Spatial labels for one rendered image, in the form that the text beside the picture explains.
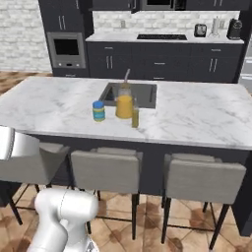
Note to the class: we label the orange juice jug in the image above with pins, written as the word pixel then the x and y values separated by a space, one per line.
pixel 124 106

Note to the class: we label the white paper towel holder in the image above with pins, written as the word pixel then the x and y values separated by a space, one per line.
pixel 216 26

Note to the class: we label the dark upper cupboard run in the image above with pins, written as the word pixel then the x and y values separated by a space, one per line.
pixel 216 4

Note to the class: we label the silver fridge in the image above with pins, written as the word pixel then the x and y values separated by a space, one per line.
pixel 246 65

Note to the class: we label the black toaster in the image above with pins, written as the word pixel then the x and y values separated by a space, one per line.
pixel 200 30

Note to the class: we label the olive green condiment bottle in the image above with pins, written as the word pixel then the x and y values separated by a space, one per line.
pixel 135 118

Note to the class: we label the silver wall oven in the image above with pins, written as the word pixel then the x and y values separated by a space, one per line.
pixel 66 49

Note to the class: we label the dark cupboard run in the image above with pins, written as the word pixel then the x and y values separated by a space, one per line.
pixel 164 60
pixel 216 4

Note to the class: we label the dark tall oven cabinet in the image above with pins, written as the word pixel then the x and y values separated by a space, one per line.
pixel 67 18

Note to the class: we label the grey steel sink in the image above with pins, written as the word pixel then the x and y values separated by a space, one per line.
pixel 144 93

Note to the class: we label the grey upholstered bar stool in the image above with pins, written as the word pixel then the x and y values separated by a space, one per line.
pixel 203 182
pixel 29 169
pixel 105 172

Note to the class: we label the silver tap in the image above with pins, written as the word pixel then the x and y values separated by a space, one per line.
pixel 126 76

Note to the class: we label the blue-lidded mayonnaise jar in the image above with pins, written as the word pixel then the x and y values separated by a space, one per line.
pixel 98 113

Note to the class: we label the dark lower cupboard run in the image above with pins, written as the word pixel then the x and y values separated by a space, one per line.
pixel 164 60

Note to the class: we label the dark kitchen island base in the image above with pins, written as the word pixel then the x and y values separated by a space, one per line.
pixel 152 170

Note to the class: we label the black microwave oven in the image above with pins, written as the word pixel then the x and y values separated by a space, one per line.
pixel 162 4

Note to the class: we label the black coffee machine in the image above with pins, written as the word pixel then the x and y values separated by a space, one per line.
pixel 234 29

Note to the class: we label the black hob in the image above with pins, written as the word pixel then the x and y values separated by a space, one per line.
pixel 161 37

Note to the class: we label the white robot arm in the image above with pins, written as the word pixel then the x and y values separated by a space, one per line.
pixel 62 210

